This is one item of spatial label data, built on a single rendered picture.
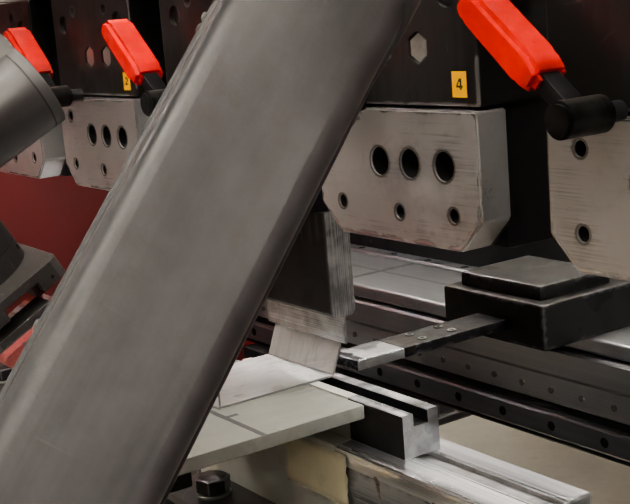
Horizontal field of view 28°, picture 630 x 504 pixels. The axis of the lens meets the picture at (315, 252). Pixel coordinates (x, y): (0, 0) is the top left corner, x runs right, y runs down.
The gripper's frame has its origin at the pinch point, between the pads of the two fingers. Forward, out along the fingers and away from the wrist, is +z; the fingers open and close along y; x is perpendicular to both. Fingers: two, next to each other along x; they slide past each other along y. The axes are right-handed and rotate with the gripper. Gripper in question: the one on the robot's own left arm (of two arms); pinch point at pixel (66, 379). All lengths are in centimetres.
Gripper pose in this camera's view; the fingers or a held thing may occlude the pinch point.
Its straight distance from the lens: 85.9
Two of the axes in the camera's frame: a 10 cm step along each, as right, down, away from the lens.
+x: -6.8, 6.3, -3.7
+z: 4.7, 7.6, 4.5
